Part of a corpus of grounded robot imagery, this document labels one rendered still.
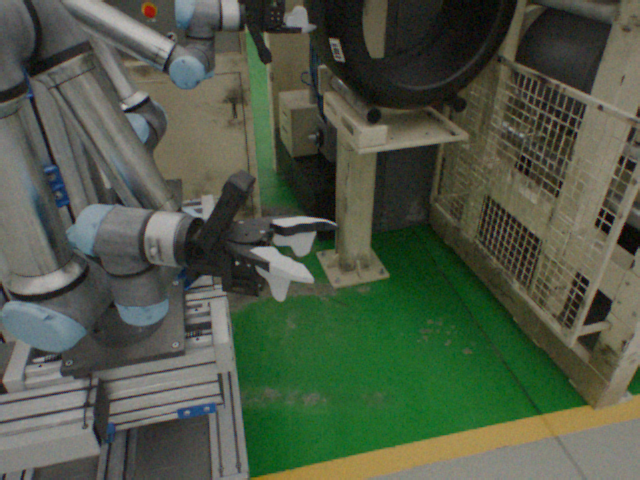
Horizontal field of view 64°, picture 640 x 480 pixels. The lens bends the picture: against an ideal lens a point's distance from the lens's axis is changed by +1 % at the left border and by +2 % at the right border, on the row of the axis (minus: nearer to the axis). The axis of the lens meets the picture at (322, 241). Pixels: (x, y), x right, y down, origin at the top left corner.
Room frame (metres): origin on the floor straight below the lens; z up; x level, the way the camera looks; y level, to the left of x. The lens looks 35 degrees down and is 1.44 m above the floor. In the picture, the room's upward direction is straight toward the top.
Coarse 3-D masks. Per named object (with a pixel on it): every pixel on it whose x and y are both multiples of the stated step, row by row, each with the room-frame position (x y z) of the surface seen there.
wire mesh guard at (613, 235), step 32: (512, 64) 1.58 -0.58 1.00; (512, 96) 1.56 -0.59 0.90; (576, 96) 1.31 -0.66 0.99; (448, 160) 1.85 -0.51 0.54; (512, 160) 1.49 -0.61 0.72; (608, 160) 1.16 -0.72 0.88; (448, 192) 1.80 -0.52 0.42; (480, 224) 1.57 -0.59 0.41; (512, 224) 1.42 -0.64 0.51; (576, 224) 1.19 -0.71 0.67; (608, 224) 1.10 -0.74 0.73; (608, 256) 1.07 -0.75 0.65; (512, 288) 1.33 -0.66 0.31; (576, 288) 1.12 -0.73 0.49; (544, 320) 1.17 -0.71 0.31; (576, 320) 1.07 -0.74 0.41
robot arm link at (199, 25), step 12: (180, 0) 1.34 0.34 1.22; (192, 0) 1.35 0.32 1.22; (204, 0) 1.36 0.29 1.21; (216, 0) 1.37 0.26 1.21; (180, 12) 1.32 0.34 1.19; (192, 12) 1.33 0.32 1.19; (204, 12) 1.34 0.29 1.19; (216, 12) 1.35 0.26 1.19; (180, 24) 1.33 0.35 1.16; (192, 24) 1.33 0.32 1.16; (204, 24) 1.34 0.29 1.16; (216, 24) 1.35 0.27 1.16; (204, 36) 1.34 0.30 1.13
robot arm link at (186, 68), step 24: (72, 0) 1.21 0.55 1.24; (96, 0) 1.24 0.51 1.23; (96, 24) 1.21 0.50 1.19; (120, 24) 1.21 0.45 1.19; (120, 48) 1.22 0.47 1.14; (144, 48) 1.21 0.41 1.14; (168, 48) 1.22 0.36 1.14; (192, 48) 1.29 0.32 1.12; (168, 72) 1.21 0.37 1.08; (192, 72) 1.19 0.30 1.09
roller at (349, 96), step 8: (336, 80) 1.69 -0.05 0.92; (336, 88) 1.67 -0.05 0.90; (344, 88) 1.61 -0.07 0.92; (344, 96) 1.59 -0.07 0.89; (352, 96) 1.53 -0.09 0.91; (352, 104) 1.52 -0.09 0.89; (360, 104) 1.47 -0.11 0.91; (368, 104) 1.44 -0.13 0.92; (360, 112) 1.46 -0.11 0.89; (368, 112) 1.40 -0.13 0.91; (376, 112) 1.41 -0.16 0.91; (368, 120) 1.40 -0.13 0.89; (376, 120) 1.41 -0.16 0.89
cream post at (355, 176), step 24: (384, 0) 1.81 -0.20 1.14; (384, 24) 1.81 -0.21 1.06; (360, 168) 1.79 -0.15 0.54; (336, 192) 1.88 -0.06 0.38; (360, 192) 1.79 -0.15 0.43; (336, 216) 1.88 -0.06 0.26; (360, 216) 1.79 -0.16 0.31; (336, 240) 1.87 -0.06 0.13; (360, 240) 1.80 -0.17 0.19; (360, 264) 1.80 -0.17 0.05
